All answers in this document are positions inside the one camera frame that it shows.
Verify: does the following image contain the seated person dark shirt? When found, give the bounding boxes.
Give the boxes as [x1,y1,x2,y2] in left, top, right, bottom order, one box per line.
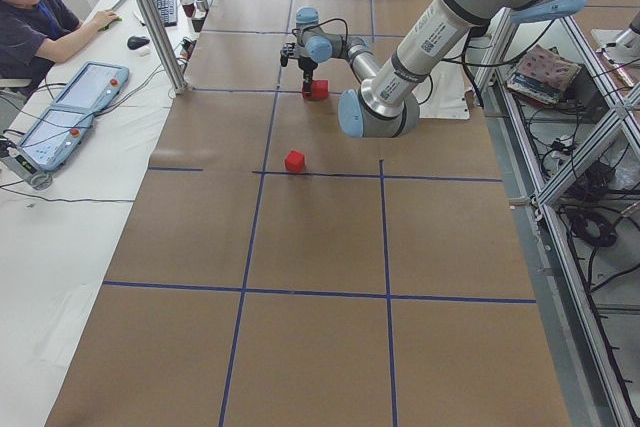
[1,0,119,96]

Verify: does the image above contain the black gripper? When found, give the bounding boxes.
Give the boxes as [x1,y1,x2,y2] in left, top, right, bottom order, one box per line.
[297,56,318,95]

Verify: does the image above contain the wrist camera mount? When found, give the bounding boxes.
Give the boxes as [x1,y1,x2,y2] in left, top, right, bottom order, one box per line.
[280,42,299,67]

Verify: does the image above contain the aluminium frame post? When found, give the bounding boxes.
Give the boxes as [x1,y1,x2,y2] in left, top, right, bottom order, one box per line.
[136,0,187,94]

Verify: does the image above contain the upper teach pendant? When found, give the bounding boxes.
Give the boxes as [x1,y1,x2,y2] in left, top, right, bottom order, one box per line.
[50,61,130,114]

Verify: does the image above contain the black keyboard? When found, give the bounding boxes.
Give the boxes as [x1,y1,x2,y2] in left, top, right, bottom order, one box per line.
[153,0,178,27]

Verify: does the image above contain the metal cup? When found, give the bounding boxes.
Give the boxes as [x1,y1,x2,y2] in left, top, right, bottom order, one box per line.
[194,0,209,13]

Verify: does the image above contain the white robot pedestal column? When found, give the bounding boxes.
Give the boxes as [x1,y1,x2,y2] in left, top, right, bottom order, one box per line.
[414,77,470,120]

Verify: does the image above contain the red block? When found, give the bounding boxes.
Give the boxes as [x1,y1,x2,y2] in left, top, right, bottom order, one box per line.
[284,150,306,174]
[310,79,329,101]
[301,83,313,99]

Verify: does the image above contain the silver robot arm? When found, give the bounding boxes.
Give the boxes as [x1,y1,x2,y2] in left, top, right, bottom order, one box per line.
[280,0,587,138]

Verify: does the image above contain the lower teach pendant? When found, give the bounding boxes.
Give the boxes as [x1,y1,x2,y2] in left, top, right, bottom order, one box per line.
[18,107,95,172]

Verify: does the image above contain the teach pendant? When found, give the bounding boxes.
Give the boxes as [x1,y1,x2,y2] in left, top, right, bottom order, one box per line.
[50,61,130,114]
[18,107,95,172]

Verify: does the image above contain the black computer mouse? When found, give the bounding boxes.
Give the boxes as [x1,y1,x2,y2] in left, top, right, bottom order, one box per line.
[126,35,150,51]

